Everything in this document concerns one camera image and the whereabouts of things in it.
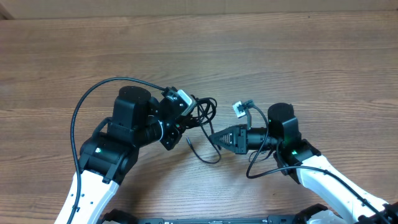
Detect black usb cable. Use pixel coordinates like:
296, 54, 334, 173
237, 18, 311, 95
185, 96, 223, 165

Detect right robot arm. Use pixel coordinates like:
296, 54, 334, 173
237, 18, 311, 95
210, 101, 397, 223

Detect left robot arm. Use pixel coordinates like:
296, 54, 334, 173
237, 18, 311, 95
56, 86, 196, 223

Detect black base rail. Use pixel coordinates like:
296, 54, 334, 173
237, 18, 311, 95
97, 203, 346, 224

